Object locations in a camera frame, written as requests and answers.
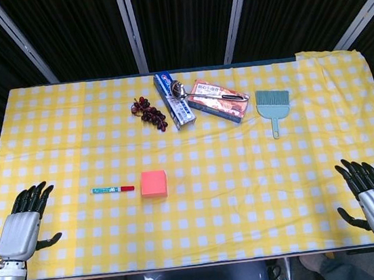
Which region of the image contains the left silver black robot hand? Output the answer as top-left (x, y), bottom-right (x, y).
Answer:
top-left (0, 179), bottom-right (66, 265)

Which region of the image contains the green and red marker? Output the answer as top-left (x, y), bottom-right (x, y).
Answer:
top-left (91, 183), bottom-right (135, 197)

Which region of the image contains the orange-red cube block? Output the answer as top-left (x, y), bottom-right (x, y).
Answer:
top-left (139, 169), bottom-right (170, 201)

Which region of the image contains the teal hand brush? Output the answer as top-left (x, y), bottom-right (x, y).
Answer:
top-left (254, 87), bottom-right (295, 142)

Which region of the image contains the yellow white checked tablecloth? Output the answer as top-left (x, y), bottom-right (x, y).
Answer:
top-left (0, 42), bottom-right (374, 280)

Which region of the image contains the person's leg with shoe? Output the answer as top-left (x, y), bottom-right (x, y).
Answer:
top-left (298, 246), bottom-right (374, 280)

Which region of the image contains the dark red grape bunch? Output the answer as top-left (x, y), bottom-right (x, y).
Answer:
top-left (129, 94), bottom-right (169, 136)

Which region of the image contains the orange snack box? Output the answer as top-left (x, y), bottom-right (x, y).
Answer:
top-left (184, 73), bottom-right (253, 130)

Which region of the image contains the blue white toothpaste box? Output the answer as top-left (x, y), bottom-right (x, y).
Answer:
top-left (152, 69), bottom-right (197, 134)

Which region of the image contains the cable bundle under table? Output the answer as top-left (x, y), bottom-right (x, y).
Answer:
top-left (266, 255), bottom-right (293, 280)

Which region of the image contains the aluminium frame post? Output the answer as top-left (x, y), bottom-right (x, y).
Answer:
top-left (113, 0), bottom-right (150, 76)
top-left (215, 0), bottom-right (262, 65)
top-left (327, 0), bottom-right (374, 52)
top-left (0, 0), bottom-right (60, 91)

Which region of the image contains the steel ladle with black handle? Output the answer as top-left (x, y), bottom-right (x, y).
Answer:
top-left (169, 71), bottom-right (250, 110)

